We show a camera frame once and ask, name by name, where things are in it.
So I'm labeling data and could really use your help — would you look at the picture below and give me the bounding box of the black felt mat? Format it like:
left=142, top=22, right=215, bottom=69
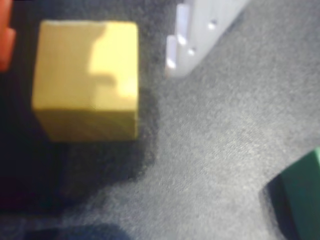
left=0, top=0, right=320, bottom=240

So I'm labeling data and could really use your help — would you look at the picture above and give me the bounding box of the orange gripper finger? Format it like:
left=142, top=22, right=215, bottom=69
left=0, top=0, right=17, bottom=73

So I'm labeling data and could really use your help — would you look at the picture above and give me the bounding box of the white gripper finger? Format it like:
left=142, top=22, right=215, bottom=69
left=163, top=0, right=251, bottom=78

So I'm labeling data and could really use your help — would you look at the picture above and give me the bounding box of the green wooden cube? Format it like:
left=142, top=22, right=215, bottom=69
left=279, top=146, right=320, bottom=240

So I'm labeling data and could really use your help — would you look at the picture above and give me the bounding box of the yellow wooden cube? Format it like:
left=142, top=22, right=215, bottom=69
left=31, top=20, right=140, bottom=143

